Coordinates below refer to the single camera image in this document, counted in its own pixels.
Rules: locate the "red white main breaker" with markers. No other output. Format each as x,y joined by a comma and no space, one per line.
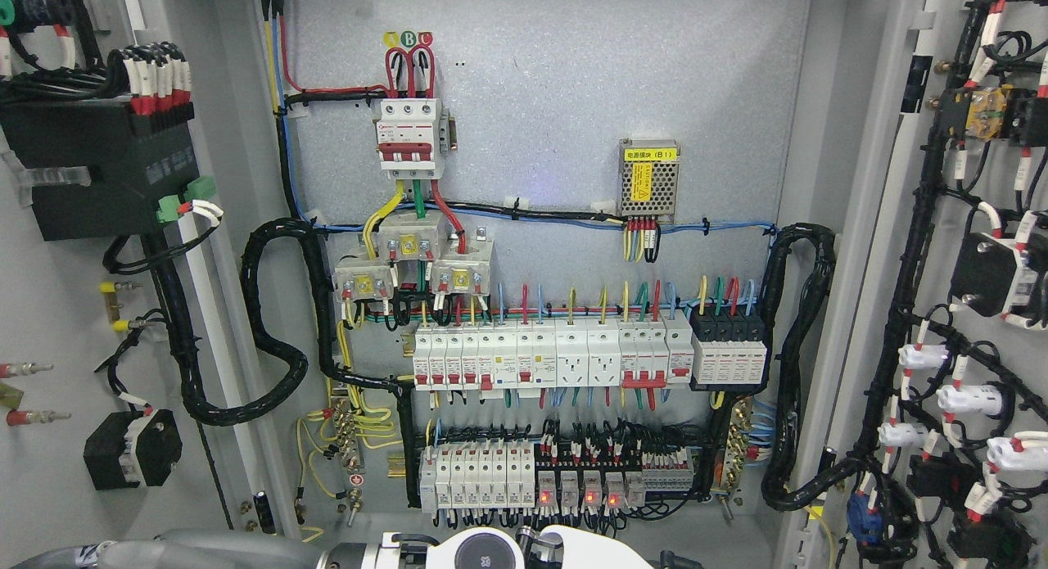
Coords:
413,137

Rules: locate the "metal power supply module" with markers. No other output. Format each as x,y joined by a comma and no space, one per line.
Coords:
649,176

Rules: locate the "relay and terminal row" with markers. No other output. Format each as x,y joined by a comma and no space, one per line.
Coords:
593,476

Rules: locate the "white socket breaker row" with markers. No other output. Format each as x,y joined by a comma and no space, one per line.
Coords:
543,356

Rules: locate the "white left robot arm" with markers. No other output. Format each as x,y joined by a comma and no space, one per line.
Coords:
185,548

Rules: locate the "brass ground terminal bar left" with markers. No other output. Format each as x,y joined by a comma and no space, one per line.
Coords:
346,451

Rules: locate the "black surge protector block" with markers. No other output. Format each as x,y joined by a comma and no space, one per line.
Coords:
729,352

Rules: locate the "grey current transformer group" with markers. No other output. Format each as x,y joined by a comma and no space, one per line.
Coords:
415,254

